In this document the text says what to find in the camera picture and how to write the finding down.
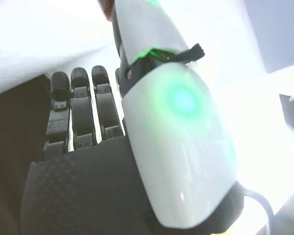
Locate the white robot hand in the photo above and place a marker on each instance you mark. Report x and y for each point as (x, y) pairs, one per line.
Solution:
(88, 195)

